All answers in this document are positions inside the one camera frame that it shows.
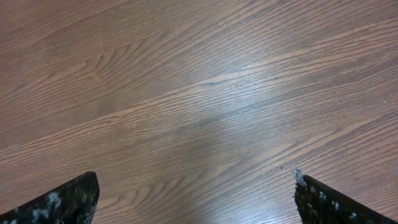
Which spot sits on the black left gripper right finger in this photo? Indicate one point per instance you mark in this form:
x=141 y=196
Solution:
x=318 y=203

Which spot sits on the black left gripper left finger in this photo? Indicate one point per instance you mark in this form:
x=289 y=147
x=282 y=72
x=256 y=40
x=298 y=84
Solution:
x=73 y=202

